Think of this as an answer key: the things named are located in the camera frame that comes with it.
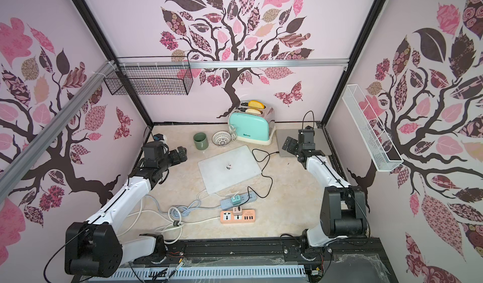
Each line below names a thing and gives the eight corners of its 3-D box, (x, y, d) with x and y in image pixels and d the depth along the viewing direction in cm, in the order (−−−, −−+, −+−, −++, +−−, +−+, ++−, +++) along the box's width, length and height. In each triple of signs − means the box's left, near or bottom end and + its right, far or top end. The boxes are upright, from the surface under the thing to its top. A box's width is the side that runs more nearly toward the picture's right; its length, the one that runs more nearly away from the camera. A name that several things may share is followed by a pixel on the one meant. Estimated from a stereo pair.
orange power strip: (220, 223, 83) (219, 221, 80) (221, 212, 86) (220, 209, 84) (255, 223, 83) (255, 221, 80) (255, 212, 86) (255, 209, 84)
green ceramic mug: (193, 150, 108) (191, 143, 104) (196, 138, 114) (194, 132, 109) (207, 149, 108) (205, 143, 104) (209, 138, 114) (207, 132, 109)
